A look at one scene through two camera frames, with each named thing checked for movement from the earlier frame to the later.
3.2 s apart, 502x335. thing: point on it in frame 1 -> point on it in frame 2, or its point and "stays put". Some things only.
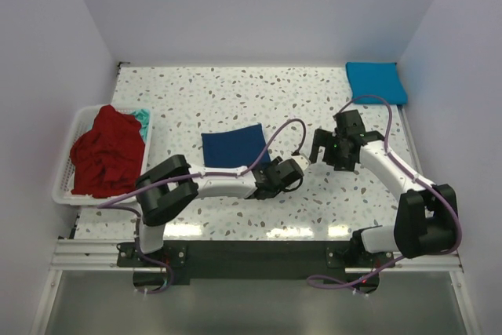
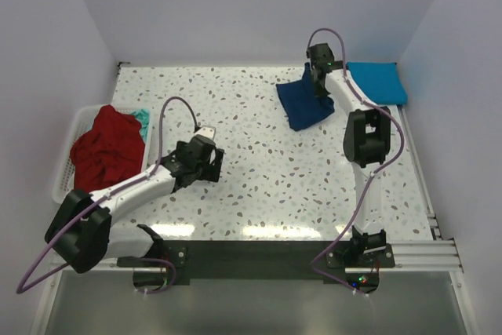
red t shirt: (107, 158) stays put
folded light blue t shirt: (379, 79) stays put
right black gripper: (324, 138) -> (320, 92)
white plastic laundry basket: (81, 119) stays put
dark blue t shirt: (238, 147) -> (301, 102)
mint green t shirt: (143, 116) stays put
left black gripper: (275, 162) -> (210, 172)
